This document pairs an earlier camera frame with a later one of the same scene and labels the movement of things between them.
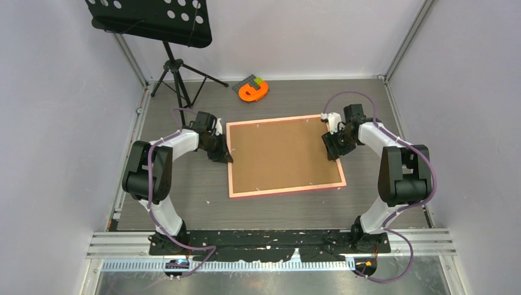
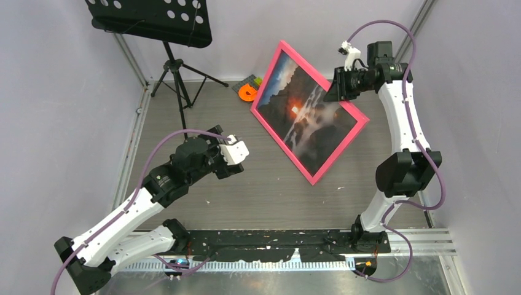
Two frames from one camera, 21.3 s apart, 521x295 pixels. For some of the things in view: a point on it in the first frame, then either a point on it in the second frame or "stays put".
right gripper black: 333,154 to 340,90
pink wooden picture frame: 335,185 to 361,120
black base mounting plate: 267,246 stays put
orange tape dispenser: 248,93 stays put
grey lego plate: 249,80 stays put
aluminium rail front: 123,244 stays put
